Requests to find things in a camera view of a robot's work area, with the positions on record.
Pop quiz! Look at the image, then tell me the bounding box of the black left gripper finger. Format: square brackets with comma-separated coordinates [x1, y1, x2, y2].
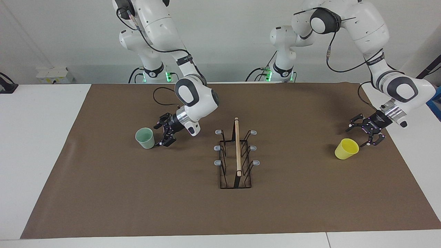
[346, 114, 370, 133]
[361, 133, 386, 147]

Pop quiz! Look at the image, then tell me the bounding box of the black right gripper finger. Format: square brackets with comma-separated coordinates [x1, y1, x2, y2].
[153, 113, 172, 130]
[156, 128, 177, 147]

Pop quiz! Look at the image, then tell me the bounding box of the green plastic cup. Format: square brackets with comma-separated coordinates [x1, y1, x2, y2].
[135, 127, 155, 149]

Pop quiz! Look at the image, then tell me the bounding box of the yellow plastic cup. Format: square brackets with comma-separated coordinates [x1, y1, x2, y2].
[335, 138, 359, 160]

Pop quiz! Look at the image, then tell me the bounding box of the blue box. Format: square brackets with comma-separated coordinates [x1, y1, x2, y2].
[427, 86, 441, 121]

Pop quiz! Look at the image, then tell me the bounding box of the black stand pole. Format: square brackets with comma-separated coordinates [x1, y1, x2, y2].
[415, 64, 441, 80]

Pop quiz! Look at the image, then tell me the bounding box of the brown table mat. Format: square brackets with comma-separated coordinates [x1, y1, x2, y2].
[20, 82, 441, 239]

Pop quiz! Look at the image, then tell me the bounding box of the white power strip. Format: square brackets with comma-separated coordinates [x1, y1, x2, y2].
[36, 67, 74, 84]

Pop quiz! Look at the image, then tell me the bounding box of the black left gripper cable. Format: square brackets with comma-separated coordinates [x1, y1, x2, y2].
[293, 7, 397, 111]

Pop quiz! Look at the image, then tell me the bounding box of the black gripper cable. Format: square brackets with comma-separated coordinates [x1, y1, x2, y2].
[116, 7, 193, 107]
[293, 7, 397, 111]

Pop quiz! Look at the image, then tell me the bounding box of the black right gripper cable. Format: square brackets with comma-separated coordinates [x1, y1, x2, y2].
[116, 7, 193, 107]

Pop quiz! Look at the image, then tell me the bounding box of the black right arm base cable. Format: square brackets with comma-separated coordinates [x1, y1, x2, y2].
[128, 66, 145, 84]

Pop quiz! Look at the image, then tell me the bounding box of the black arm base cable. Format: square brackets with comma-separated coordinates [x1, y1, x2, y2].
[128, 66, 145, 84]
[245, 52, 278, 82]

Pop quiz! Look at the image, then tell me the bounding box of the black wire cup rack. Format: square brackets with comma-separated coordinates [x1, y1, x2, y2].
[214, 117, 260, 189]

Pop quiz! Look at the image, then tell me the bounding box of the black left arm base cable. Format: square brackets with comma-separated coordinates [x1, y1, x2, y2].
[245, 52, 278, 82]

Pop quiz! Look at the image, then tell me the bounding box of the black clamp mount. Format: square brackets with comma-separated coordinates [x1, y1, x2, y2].
[0, 72, 18, 94]

